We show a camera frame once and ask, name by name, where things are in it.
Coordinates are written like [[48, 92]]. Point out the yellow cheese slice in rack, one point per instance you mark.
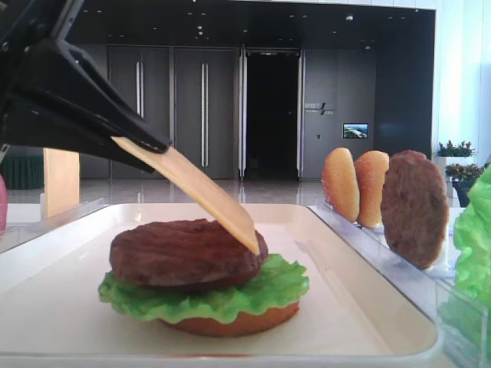
[[61, 181]]

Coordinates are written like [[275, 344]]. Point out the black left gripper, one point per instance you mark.
[[55, 96]]

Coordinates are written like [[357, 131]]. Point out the bread bun slice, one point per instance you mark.
[[370, 170], [340, 183]]

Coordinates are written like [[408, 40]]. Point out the clear right acrylic rack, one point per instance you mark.
[[465, 321]]

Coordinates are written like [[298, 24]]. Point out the cream rectangular tray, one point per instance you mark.
[[353, 316]]

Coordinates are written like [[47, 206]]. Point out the potted plants in planter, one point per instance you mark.
[[457, 162]]

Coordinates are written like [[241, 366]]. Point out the clear left acrylic rack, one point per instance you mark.
[[24, 221]]

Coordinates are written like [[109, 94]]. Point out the standing green lettuce leaf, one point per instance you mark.
[[471, 235]]

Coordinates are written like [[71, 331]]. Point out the clear acrylic rack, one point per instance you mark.
[[24, 221], [465, 321]]

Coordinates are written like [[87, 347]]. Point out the red tomato slice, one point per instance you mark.
[[3, 205]]

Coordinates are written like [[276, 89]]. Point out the dark double door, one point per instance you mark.
[[186, 94]]

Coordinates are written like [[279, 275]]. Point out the bread bun slice near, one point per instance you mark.
[[370, 170]]

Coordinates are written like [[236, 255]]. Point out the bread bun slice far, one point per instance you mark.
[[340, 183]]

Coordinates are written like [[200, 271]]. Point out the green draped table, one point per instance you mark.
[[23, 168]]

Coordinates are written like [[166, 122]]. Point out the bottom bun slice on tray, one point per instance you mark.
[[245, 324]]

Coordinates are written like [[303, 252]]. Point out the green lettuce leaf on stack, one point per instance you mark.
[[278, 284]]

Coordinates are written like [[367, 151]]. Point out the wall display screen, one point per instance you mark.
[[355, 130]]

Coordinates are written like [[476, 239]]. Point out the brown meat patty on stack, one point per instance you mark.
[[184, 255]]

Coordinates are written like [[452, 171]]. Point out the standing brown meat patty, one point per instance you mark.
[[414, 208]]

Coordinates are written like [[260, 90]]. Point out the orange cheese slice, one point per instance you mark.
[[198, 186]]

